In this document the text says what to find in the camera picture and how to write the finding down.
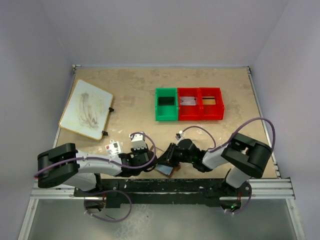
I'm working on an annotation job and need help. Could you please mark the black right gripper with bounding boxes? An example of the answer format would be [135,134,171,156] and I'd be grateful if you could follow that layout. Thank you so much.
[158,142,194,167]

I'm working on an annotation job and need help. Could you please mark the brown leather card holder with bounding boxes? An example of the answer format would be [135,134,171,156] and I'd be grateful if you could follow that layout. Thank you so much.
[155,164,181,178]

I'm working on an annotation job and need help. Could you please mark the white magnetic stripe card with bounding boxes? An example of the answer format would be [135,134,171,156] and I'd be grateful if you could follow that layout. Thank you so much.
[179,96,197,106]

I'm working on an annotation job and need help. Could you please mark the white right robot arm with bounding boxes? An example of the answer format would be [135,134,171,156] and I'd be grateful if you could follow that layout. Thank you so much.
[157,133,273,196]

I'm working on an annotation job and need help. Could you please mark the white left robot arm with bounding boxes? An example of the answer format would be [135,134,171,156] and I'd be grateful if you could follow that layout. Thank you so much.
[34,143,157,196]

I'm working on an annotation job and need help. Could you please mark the black card in bin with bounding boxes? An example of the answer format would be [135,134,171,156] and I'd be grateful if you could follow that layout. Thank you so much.
[157,96,176,106]

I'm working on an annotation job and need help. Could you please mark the gold card in bin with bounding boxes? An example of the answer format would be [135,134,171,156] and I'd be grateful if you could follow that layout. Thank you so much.
[202,97,216,106]

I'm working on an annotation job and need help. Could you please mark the clear plastic packet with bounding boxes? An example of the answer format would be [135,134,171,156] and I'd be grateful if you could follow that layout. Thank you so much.
[105,139,124,157]

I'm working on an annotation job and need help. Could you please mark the green plastic bin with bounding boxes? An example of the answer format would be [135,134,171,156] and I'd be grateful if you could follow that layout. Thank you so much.
[155,88,179,122]

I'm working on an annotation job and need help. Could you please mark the red bin right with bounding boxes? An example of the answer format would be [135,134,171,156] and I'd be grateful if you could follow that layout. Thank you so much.
[200,87,225,121]

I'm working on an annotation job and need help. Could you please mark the white board yellow rim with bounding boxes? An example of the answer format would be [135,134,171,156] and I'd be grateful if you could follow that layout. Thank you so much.
[59,79,114,141]

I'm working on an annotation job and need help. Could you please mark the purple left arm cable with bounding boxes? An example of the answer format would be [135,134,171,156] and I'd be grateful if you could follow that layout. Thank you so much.
[33,131,157,179]

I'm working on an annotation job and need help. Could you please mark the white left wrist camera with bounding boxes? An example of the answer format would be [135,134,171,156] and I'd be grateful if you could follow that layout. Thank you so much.
[129,131,148,151]

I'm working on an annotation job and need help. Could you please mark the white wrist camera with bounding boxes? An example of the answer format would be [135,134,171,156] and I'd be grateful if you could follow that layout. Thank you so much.
[175,130,185,144]
[129,131,148,151]

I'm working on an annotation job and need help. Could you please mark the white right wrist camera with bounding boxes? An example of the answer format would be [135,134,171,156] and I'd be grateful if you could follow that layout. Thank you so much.
[175,130,185,144]

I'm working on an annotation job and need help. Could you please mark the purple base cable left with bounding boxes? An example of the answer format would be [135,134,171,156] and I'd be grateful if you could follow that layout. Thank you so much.
[83,185,133,222]

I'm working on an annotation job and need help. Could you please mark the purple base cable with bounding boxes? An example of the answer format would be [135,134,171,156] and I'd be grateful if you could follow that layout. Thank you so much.
[223,181,253,216]
[83,185,133,222]

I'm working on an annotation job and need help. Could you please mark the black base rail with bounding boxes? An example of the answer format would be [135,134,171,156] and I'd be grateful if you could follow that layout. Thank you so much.
[74,177,252,209]

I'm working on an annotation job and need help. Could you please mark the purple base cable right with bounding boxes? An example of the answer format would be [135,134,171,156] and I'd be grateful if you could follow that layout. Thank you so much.
[223,181,253,216]

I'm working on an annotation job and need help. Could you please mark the metal corner bracket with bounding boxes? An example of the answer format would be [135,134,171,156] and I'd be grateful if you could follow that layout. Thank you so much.
[72,64,82,75]

